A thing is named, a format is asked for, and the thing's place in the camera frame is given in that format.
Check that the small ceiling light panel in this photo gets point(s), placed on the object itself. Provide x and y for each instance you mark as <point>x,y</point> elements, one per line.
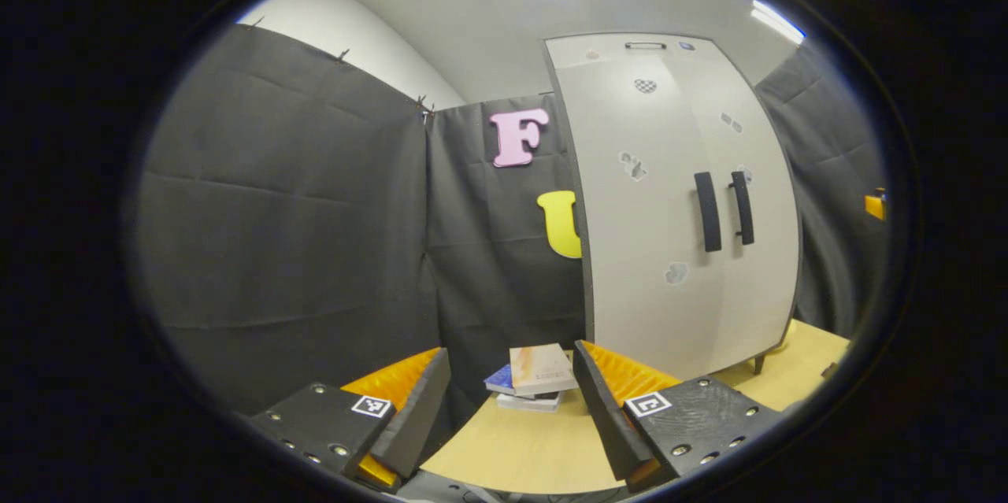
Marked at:
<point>776,21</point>

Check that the white book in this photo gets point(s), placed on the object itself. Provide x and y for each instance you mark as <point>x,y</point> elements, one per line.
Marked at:
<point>528,402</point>

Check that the black backdrop cloth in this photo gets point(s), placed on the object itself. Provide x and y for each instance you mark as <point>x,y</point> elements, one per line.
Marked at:
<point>835,172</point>
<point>299,212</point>

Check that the grey shoe cabinet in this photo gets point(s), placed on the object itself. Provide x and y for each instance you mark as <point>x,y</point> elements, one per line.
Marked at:
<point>571,53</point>

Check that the grey cabinet door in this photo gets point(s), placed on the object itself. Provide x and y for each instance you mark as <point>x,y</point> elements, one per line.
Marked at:
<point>768,267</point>
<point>630,251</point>

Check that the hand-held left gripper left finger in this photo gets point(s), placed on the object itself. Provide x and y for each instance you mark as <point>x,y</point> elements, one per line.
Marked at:
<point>421,416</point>

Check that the blue book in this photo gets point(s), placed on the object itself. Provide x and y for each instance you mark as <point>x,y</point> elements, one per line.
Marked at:
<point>500,381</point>

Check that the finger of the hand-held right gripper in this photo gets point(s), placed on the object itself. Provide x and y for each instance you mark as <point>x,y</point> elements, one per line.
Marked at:
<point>875,206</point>

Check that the beige book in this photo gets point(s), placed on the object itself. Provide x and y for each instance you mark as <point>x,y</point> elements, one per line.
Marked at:
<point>542,368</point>

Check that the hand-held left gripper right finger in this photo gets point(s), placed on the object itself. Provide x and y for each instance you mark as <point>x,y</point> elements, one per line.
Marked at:
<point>602,408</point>

